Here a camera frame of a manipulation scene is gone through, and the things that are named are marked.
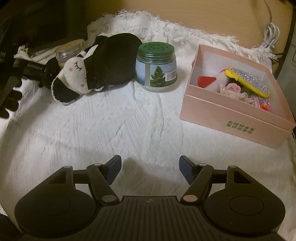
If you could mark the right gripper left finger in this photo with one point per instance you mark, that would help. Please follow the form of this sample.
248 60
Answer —
101 176

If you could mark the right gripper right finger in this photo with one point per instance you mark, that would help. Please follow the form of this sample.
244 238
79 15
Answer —
198 177

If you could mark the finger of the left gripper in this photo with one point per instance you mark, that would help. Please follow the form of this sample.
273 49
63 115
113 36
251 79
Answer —
43 73

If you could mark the black white bunny plush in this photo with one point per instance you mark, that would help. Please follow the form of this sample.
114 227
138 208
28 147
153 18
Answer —
72 81

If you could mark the pink flower hair clip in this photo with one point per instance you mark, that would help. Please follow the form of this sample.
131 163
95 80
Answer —
233 91

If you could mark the red white rocket toy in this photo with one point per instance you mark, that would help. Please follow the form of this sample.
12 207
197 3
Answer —
213 83

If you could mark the pink tissue packet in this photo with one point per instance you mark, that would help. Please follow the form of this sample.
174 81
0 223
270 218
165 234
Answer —
259 102

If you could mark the yellow round sponge pad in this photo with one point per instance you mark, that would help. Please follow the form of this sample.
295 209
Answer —
250 81

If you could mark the clear candle jar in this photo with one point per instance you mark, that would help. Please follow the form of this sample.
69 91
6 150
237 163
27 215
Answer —
68 50

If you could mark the black monitor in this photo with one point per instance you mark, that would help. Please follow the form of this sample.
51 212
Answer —
41 24

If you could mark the white woven tablecloth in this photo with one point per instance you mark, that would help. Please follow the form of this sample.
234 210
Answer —
143 127

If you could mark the pink cardboard box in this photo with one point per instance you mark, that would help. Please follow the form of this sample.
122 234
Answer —
232 116

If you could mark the green lid glass jar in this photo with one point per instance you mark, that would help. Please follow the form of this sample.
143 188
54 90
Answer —
156 66

